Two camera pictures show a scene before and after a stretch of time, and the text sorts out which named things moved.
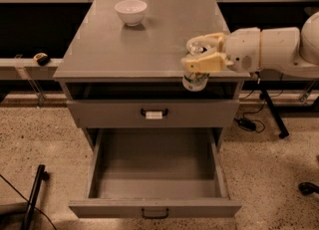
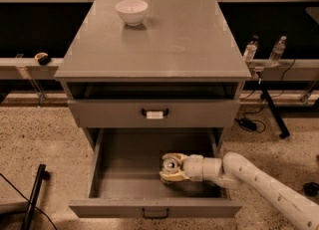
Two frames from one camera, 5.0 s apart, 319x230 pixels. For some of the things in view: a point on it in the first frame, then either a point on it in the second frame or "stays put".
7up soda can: (195, 81) to (169, 164)
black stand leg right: (284, 131) stays put
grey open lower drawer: (157, 172) stays put
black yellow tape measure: (42, 59) stays put
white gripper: (241, 50) to (192, 166)
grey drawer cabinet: (122, 69) stays put
